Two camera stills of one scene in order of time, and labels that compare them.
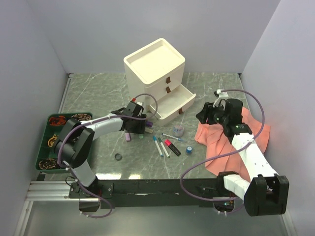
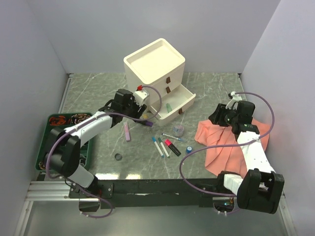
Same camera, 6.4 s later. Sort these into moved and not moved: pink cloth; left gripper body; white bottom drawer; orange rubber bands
Moved: left gripper body
Not moved: white bottom drawer; orange rubber bands; pink cloth
